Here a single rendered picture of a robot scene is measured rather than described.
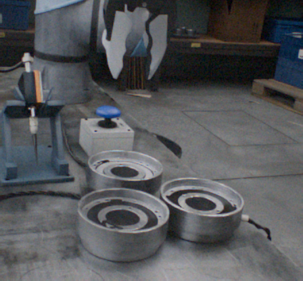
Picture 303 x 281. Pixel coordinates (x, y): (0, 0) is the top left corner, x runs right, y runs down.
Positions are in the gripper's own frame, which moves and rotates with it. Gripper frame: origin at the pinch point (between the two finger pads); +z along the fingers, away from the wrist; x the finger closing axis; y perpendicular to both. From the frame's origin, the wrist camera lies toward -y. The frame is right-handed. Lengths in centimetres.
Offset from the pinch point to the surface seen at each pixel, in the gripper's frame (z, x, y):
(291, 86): 82, -275, 300
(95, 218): 13.4, 9.3, -15.6
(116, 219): 14.8, 6.0, -14.0
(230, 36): 46, -227, 337
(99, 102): 16.4, -8.2, 38.7
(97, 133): 12.0, 2.1, 7.7
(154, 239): 13.7, 4.1, -20.8
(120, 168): 13.9, 1.4, -1.8
